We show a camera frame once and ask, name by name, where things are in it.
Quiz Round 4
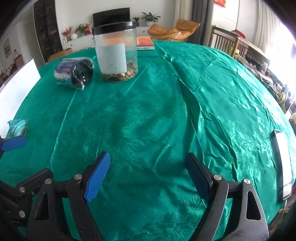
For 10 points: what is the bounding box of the light blue face mask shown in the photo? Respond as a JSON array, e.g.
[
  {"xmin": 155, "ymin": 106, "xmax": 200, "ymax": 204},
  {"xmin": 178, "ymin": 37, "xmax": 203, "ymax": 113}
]
[{"xmin": 8, "ymin": 120, "xmax": 28, "ymax": 138}]

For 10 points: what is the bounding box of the black smartphone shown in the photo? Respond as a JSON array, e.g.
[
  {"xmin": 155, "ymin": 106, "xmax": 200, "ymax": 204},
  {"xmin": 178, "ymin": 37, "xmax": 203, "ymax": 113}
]
[{"xmin": 273, "ymin": 130, "xmax": 292, "ymax": 200}]

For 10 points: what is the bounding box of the white cardboard box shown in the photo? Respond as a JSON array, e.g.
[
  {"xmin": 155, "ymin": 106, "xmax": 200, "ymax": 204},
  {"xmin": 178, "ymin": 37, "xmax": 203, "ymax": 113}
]
[{"xmin": 0, "ymin": 59, "xmax": 41, "ymax": 138}]

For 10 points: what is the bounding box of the brown cardboard box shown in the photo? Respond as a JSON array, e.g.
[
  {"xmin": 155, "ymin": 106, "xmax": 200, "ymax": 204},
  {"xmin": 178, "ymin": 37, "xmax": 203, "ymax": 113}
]
[{"xmin": 48, "ymin": 48, "xmax": 73, "ymax": 62}]

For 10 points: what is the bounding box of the green satin tablecloth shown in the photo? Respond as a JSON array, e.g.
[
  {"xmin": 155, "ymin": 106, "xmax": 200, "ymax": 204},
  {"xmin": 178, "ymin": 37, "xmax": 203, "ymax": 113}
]
[{"xmin": 1, "ymin": 41, "xmax": 295, "ymax": 240}]

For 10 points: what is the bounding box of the red flower arrangement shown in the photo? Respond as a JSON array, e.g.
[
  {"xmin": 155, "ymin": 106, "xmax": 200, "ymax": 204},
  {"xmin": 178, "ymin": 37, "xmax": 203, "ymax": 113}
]
[{"xmin": 61, "ymin": 26, "xmax": 73, "ymax": 42}]

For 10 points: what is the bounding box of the white tv cabinet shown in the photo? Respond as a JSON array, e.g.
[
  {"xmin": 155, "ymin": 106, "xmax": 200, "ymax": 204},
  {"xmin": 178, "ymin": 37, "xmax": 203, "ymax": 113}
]
[{"xmin": 62, "ymin": 26, "xmax": 151, "ymax": 52}]

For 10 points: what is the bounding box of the dark glass display cabinet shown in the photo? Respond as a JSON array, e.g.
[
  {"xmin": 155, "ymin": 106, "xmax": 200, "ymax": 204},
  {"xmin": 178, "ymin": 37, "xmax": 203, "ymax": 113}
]
[{"xmin": 33, "ymin": 0, "xmax": 63, "ymax": 63}]

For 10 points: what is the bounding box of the clear jar black lid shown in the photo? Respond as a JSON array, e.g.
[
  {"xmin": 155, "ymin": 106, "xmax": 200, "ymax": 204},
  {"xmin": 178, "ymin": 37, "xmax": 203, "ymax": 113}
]
[{"xmin": 92, "ymin": 21, "xmax": 138, "ymax": 82}]

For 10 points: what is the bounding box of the orange paperback book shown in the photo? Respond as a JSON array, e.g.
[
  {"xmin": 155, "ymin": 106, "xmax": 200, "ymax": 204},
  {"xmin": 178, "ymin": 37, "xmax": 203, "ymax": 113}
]
[{"xmin": 137, "ymin": 36, "xmax": 154, "ymax": 51}]

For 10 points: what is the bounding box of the black flat television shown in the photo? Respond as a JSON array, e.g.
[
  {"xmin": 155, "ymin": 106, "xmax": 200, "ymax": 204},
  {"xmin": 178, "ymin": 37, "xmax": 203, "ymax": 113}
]
[{"xmin": 92, "ymin": 8, "xmax": 130, "ymax": 27}]

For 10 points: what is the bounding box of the dark wooden chair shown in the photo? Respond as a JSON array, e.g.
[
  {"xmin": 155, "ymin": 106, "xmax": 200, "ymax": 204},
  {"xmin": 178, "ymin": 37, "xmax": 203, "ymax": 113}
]
[{"xmin": 208, "ymin": 26, "xmax": 270, "ymax": 66}]

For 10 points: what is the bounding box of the green potted plant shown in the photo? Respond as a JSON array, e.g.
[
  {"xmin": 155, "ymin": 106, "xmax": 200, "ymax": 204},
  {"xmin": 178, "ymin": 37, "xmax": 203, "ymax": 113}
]
[{"xmin": 141, "ymin": 12, "xmax": 161, "ymax": 27}]

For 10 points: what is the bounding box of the orange lounge chair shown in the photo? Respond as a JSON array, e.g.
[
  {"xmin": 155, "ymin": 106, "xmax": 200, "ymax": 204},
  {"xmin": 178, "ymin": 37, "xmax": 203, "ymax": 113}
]
[{"xmin": 147, "ymin": 18, "xmax": 201, "ymax": 42}]

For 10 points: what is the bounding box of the grey curtain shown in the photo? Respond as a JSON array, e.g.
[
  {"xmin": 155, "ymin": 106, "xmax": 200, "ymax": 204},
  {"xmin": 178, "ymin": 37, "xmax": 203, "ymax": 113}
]
[{"xmin": 190, "ymin": 0, "xmax": 214, "ymax": 46}]

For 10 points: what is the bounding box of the white standing air conditioner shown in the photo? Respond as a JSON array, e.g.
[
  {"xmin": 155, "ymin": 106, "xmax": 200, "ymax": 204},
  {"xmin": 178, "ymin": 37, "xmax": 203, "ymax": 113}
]
[{"xmin": 174, "ymin": 0, "xmax": 193, "ymax": 25}]

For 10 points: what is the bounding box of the bag of black hair ties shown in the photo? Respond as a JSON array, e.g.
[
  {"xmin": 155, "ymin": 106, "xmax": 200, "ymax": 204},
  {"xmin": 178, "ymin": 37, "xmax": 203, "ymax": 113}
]
[{"xmin": 54, "ymin": 57, "xmax": 95, "ymax": 90}]

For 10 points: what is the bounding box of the red wall hanging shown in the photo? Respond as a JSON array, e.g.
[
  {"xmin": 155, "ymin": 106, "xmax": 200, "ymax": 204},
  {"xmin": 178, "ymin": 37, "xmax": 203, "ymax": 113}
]
[{"xmin": 214, "ymin": 0, "xmax": 226, "ymax": 8}]

